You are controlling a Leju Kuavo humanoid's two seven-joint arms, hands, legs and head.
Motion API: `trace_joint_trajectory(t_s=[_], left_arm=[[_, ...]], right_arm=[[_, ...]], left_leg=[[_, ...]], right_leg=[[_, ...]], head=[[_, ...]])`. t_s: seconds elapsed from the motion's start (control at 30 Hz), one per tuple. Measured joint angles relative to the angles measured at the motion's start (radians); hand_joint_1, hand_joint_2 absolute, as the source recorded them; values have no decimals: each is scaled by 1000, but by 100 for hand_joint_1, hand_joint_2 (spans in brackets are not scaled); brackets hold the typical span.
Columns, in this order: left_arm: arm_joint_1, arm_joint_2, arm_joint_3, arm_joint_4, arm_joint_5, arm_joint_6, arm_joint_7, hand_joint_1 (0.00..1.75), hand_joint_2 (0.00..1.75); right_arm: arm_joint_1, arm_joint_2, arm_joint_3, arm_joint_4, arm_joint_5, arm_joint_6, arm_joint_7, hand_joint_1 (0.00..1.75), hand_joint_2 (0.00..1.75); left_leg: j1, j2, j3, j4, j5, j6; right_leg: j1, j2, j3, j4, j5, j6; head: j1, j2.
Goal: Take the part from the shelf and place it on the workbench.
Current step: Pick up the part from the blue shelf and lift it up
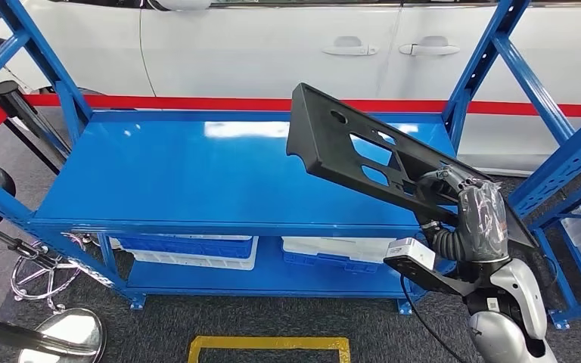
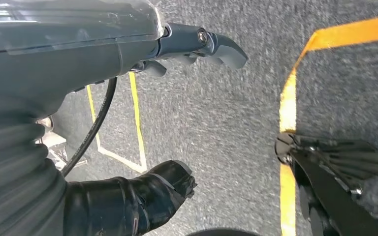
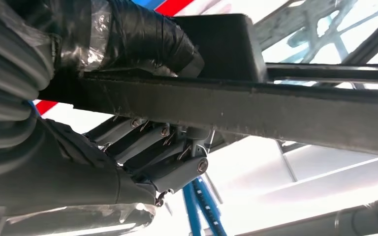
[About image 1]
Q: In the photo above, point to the blue steel shelf rack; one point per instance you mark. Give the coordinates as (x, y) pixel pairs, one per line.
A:
(553, 265)
(195, 175)

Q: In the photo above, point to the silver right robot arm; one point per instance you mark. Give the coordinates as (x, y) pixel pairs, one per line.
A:
(521, 295)

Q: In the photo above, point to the chrome stanchion with round base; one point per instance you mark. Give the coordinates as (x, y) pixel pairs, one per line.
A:
(70, 330)

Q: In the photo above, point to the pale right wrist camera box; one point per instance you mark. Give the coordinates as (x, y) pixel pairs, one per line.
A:
(411, 250)

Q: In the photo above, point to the white car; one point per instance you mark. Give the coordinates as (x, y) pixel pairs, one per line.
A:
(245, 50)

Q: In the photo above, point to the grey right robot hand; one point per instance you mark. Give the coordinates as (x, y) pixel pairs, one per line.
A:
(481, 220)

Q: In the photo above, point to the black plastic panel part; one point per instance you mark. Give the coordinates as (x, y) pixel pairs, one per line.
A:
(320, 135)

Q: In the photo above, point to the blue plastic bin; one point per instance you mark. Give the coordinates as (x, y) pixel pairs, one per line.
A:
(320, 261)
(185, 247)

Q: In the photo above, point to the white lattice plastic bin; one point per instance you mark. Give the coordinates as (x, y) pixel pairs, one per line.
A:
(195, 264)

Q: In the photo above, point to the dark stanchion post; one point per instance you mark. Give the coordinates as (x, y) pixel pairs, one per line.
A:
(25, 115)

